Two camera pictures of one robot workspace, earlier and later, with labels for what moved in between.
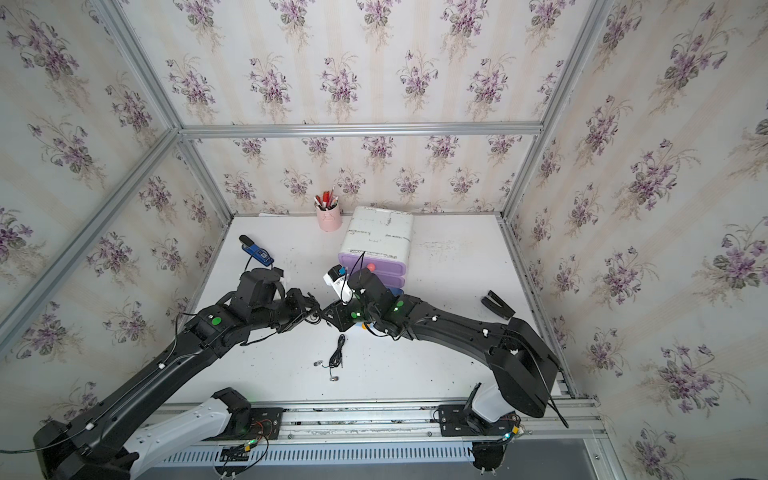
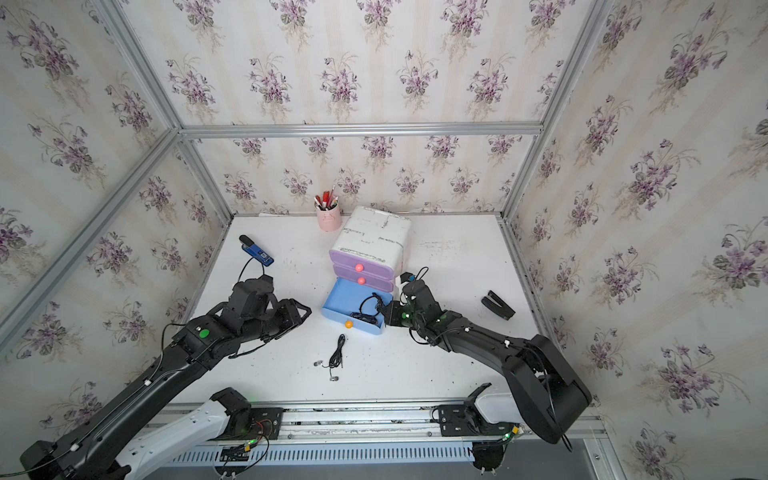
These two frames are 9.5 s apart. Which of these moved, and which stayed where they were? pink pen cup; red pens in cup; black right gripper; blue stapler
Moved: black right gripper
Stayed: pink pen cup; red pens in cup; blue stapler
